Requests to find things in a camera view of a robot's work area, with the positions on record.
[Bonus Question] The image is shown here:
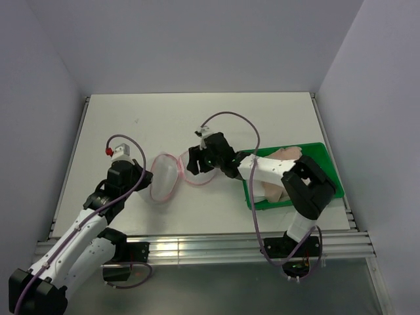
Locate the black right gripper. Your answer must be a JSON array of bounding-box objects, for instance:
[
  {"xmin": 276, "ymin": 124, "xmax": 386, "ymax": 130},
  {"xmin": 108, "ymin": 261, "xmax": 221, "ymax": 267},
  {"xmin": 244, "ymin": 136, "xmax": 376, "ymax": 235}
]
[{"xmin": 186, "ymin": 144, "xmax": 224, "ymax": 175}]

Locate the mesh laundry bag pink trim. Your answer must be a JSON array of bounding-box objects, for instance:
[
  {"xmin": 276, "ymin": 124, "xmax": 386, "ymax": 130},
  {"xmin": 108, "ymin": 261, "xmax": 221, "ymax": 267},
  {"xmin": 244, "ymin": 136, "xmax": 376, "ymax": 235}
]
[{"xmin": 138, "ymin": 151, "xmax": 217, "ymax": 204}]

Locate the pink beige bra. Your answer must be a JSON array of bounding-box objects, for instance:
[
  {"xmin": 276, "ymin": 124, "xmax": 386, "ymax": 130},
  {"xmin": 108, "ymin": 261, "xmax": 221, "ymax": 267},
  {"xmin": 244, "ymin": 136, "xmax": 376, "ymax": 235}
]
[{"xmin": 261, "ymin": 146, "xmax": 302, "ymax": 203}]

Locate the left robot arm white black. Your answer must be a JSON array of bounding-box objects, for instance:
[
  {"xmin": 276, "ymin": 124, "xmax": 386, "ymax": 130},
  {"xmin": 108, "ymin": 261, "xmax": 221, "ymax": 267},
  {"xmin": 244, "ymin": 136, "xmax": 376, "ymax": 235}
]
[{"xmin": 9, "ymin": 160, "xmax": 153, "ymax": 314}]

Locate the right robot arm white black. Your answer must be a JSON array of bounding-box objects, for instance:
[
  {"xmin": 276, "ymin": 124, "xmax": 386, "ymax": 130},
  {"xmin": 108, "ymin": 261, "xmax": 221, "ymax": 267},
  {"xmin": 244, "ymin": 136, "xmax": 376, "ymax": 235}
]
[{"xmin": 186, "ymin": 131, "xmax": 337, "ymax": 256}]

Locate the white cloth in tray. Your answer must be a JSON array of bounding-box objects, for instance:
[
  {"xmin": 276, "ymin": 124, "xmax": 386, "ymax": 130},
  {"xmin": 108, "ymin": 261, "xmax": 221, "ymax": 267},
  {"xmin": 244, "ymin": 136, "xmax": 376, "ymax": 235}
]
[{"xmin": 253, "ymin": 194, "xmax": 271, "ymax": 203}]

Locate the green plastic tray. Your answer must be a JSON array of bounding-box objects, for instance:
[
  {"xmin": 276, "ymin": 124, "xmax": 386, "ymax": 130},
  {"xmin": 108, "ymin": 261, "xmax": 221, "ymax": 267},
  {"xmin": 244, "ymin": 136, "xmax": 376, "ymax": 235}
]
[{"xmin": 243, "ymin": 142, "xmax": 345, "ymax": 211}]

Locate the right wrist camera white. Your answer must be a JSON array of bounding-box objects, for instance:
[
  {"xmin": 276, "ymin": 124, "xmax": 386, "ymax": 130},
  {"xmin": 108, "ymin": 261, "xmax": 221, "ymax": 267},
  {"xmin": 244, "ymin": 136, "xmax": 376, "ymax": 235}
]
[{"xmin": 194, "ymin": 125, "xmax": 214, "ymax": 150}]

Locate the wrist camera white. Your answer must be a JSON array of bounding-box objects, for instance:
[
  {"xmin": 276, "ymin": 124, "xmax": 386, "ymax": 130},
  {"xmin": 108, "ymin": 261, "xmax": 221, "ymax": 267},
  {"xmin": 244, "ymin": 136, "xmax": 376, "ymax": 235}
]
[
  {"xmin": 194, "ymin": 125, "xmax": 214, "ymax": 150},
  {"xmin": 105, "ymin": 143, "xmax": 131, "ymax": 162}
]

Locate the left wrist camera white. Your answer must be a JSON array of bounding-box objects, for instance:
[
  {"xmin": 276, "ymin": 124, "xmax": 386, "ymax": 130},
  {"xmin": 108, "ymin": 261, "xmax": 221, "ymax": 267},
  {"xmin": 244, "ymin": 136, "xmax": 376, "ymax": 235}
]
[{"xmin": 105, "ymin": 143, "xmax": 131, "ymax": 162}]

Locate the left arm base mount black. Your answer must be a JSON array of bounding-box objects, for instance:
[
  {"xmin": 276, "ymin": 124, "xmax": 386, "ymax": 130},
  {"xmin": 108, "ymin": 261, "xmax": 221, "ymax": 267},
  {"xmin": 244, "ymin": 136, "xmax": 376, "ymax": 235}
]
[{"xmin": 102, "ymin": 241, "xmax": 153, "ymax": 289}]

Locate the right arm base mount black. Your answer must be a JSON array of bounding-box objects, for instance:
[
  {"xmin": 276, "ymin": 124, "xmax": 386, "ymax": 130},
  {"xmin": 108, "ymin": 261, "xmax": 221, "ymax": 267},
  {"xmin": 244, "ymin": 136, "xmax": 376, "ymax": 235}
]
[{"xmin": 262, "ymin": 234, "xmax": 323, "ymax": 281}]

